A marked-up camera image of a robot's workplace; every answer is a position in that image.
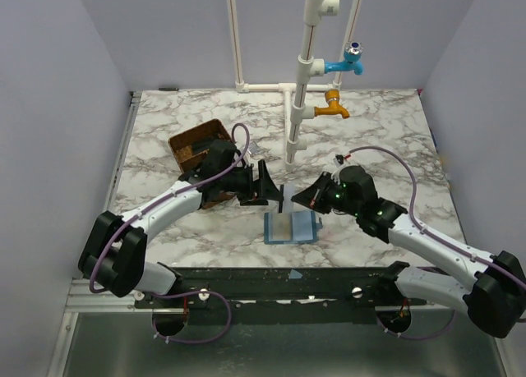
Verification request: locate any white card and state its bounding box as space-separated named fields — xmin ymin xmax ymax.
xmin=279 ymin=182 xmax=295 ymax=214

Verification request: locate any blue leather card holder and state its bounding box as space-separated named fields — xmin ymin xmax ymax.
xmin=264 ymin=210 xmax=323 ymax=245

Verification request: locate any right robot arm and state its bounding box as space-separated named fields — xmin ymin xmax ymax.
xmin=292 ymin=165 xmax=525 ymax=338

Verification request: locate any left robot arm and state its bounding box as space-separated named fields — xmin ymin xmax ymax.
xmin=78 ymin=140 xmax=283 ymax=297

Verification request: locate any woven brown basket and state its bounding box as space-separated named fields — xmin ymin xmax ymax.
xmin=168 ymin=119 xmax=232 ymax=184

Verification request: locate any orange plastic faucet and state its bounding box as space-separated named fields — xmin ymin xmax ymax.
xmin=314 ymin=90 xmax=350 ymax=119

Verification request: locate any blue plastic faucet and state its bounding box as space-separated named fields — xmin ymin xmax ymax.
xmin=324 ymin=41 xmax=363 ymax=76

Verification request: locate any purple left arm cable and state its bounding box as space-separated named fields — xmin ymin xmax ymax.
xmin=89 ymin=123 xmax=251 ymax=346

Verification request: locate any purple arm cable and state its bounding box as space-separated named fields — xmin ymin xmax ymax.
xmin=344 ymin=145 xmax=526 ymax=340
xmin=89 ymin=123 xmax=251 ymax=346

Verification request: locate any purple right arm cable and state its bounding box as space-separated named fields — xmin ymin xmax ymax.
xmin=344 ymin=145 xmax=526 ymax=340

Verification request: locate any black mounting rail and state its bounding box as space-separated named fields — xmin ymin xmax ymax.
xmin=135 ymin=262 xmax=408 ymax=326

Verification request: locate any aluminium frame rail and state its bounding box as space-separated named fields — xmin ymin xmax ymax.
xmin=44 ymin=91 xmax=143 ymax=377

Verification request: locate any white pvc pipe frame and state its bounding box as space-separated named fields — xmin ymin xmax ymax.
xmin=226 ymin=0 xmax=363 ymax=172

